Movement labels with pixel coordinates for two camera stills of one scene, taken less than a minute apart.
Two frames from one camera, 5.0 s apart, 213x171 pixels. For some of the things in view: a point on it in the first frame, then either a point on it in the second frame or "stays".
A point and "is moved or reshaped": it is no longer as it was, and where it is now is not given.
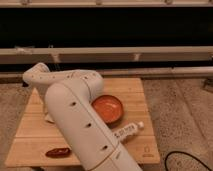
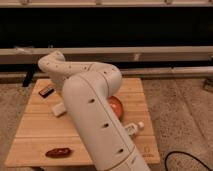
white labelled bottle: x=128 y=130 stays
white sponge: x=49 y=118 is moved or reshaped
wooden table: x=38 y=143 stays
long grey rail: x=108 y=54 stays
